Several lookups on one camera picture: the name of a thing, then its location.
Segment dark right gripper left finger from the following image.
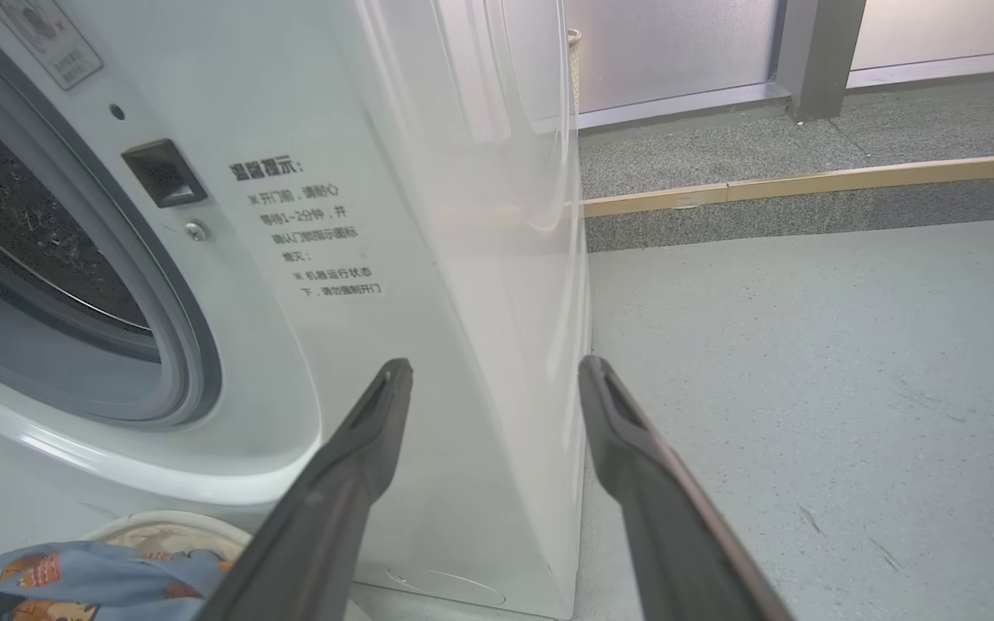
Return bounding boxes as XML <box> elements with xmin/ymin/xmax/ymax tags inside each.
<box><xmin>195</xmin><ymin>358</ymin><xmax>414</xmax><ymax>621</ymax></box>

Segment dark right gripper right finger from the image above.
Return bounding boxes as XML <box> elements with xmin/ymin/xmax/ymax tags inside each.
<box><xmin>579</xmin><ymin>355</ymin><xmax>796</xmax><ymax>621</ymax></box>

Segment blue orange-print garment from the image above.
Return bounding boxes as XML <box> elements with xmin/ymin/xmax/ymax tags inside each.
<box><xmin>0</xmin><ymin>541</ymin><xmax>235</xmax><ymax>621</ymax></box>

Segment cream canvas laundry basket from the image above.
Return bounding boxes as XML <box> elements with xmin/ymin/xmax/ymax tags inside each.
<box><xmin>83</xmin><ymin>511</ymin><xmax>253</xmax><ymax>561</ymax></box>

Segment white front-load washing machine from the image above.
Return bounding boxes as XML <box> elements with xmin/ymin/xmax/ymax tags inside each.
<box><xmin>0</xmin><ymin>0</ymin><xmax>593</xmax><ymax>620</ymax></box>

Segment wooden floor strip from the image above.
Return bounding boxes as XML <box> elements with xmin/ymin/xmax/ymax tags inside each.
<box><xmin>583</xmin><ymin>153</ymin><xmax>994</xmax><ymax>218</ymax></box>

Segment dark grey pillar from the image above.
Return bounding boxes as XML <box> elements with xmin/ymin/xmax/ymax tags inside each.
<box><xmin>777</xmin><ymin>0</ymin><xmax>867</xmax><ymax>122</ymax></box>

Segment grey warning sticker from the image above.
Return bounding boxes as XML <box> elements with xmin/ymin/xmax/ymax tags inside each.
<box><xmin>0</xmin><ymin>0</ymin><xmax>104</xmax><ymax>91</ymax></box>

